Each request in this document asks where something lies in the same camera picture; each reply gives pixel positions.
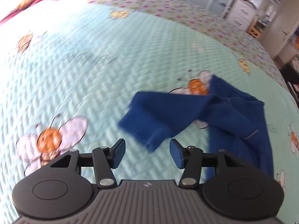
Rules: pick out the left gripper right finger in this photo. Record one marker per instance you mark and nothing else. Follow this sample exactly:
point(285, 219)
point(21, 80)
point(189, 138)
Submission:
point(190, 160)

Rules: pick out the black armchair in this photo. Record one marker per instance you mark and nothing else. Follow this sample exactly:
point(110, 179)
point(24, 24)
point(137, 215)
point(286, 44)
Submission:
point(290, 75)

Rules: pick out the white drawer cabinet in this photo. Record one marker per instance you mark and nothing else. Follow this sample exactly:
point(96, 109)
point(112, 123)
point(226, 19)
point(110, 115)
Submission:
point(241, 14)

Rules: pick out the blue knit sweater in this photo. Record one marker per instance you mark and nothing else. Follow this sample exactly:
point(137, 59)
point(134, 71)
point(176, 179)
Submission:
point(236, 121)

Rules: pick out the mint quilted bee bedspread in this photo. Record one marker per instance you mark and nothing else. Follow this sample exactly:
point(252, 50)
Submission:
point(60, 59)

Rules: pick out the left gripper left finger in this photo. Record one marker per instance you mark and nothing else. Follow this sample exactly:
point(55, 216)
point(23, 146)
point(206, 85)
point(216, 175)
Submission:
point(104, 160)

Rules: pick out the wooden chair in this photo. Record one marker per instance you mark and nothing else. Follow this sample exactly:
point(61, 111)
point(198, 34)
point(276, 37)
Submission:
point(256, 28)

